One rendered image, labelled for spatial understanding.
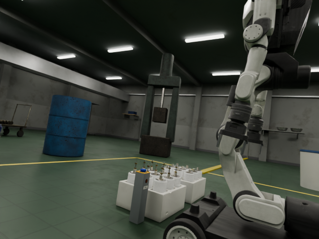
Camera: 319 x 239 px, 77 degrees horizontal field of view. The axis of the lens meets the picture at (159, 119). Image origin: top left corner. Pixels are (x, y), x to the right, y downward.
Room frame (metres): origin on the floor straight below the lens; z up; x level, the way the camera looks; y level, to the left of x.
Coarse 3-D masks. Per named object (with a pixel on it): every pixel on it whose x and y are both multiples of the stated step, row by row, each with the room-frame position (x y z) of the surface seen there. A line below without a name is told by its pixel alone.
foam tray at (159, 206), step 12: (120, 192) 1.53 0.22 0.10; (132, 192) 1.47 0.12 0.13; (156, 192) 1.37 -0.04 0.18; (168, 192) 1.41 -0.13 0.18; (180, 192) 1.58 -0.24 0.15; (120, 204) 1.52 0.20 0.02; (156, 204) 1.36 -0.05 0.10; (168, 204) 1.42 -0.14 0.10; (180, 204) 1.60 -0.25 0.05; (144, 216) 1.40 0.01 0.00; (156, 216) 1.36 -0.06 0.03; (168, 216) 1.44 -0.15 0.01
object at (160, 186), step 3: (156, 180) 1.41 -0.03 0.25; (153, 183) 1.44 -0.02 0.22; (156, 183) 1.41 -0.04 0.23; (159, 183) 1.40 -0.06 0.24; (162, 183) 1.40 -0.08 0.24; (165, 183) 1.41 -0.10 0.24; (153, 186) 1.43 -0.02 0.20; (156, 186) 1.41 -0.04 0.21; (159, 186) 1.40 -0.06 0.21; (162, 186) 1.40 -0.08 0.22; (165, 186) 1.42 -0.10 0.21; (153, 189) 1.42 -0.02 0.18; (156, 189) 1.40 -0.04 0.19; (159, 189) 1.40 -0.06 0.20; (162, 189) 1.40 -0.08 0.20; (165, 189) 1.42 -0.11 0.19; (159, 192) 1.40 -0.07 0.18; (162, 192) 1.40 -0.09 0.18
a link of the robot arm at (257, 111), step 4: (256, 108) 1.20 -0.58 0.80; (260, 108) 1.19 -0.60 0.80; (252, 112) 1.21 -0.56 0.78; (256, 112) 1.20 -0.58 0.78; (260, 112) 1.19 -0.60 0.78; (252, 116) 1.24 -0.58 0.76; (256, 116) 1.22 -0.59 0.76; (260, 116) 1.21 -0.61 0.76; (252, 120) 1.23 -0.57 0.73; (256, 120) 1.21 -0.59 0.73; (260, 120) 1.21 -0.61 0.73
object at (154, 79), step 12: (168, 60) 5.41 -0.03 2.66; (168, 72) 5.42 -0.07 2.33; (156, 84) 5.46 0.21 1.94; (168, 84) 5.37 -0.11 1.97; (180, 84) 5.58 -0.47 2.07; (144, 108) 5.57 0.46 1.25; (156, 108) 5.46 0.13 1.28; (144, 120) 5.55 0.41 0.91; (156, 120) 5.45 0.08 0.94; (168, 120) 5.41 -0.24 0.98; (144, 132) 5.54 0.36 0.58; (168, 132) 5.39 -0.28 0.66; (144, 144) 5.35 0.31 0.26; (156, 144) 5.28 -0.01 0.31; (168, 144) 5.22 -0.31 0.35; (168, 156) 5.47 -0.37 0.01
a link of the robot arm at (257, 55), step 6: (264, 36) 0.82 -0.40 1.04; (246, 42) 0.85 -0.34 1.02; (258, 42) 0.82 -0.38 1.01; (264, 42) 0.82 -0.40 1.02; (252, 48) 0.84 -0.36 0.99; (258, 48) 0.82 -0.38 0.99; (264, 48) 0.82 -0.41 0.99; (252, 54) 0.84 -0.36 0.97; (258, 54) 0.82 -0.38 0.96; (264, 54) 0.83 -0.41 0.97; (252, 60) 0.84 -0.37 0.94; (258, 60) 0.83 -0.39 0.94; (246, 66) 0.86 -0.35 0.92; (252, 66) 0.84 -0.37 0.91; (258, 66) 0.83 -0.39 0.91; (258, 72) 0.84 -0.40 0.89
